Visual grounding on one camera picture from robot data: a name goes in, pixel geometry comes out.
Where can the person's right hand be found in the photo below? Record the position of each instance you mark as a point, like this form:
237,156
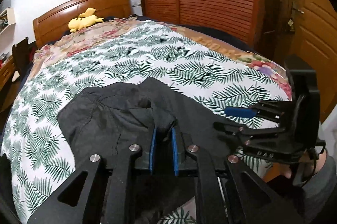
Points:
307,168

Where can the wooden bedroom door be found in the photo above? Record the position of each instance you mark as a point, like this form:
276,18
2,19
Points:
312,36

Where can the black button-up jacket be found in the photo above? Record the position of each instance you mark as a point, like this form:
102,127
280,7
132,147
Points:
107,120

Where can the wooden bed headboard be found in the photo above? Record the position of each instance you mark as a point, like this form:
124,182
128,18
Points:
51,25

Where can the yellow plush toy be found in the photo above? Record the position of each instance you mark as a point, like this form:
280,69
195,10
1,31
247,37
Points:
86,19

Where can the dark wooden chair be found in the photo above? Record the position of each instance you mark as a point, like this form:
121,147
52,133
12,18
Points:
23,54

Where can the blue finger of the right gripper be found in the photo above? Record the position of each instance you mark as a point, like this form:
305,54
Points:
225,128
245,113

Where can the grey right sleeve forearm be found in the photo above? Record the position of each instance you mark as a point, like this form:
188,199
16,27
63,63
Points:
320,194

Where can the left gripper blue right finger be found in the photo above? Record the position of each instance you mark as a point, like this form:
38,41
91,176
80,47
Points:
175,152

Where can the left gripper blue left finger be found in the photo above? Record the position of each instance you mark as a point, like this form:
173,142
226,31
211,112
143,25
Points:
152,151

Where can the wooden desk with drawers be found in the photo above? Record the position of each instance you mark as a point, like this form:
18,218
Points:
7,71

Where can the white wall shelf unit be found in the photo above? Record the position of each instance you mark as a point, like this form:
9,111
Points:
7,18

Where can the floral patterned blanket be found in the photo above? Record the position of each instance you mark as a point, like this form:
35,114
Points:
226,45

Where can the metal door handle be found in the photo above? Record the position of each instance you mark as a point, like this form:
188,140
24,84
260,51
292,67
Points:
295,8

